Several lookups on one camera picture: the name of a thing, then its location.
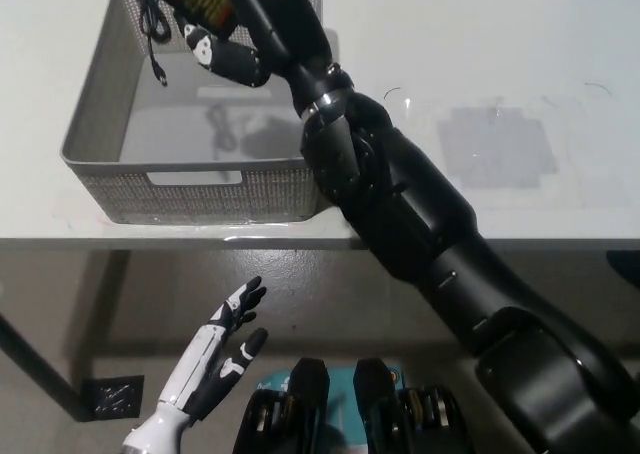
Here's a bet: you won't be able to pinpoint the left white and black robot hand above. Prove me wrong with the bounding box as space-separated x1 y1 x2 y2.
157 275 270 421

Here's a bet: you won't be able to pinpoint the black table foot plate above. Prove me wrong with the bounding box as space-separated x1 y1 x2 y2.
81 374 147 421

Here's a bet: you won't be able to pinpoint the black robot body teal tops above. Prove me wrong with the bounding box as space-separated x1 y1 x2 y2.
238 356 477 454

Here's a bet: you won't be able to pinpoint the grey metal table leg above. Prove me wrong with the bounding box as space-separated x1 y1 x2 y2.
0 312 86 423

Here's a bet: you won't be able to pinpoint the grey perforated plastic basket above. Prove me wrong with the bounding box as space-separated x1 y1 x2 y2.
59 0 337 226

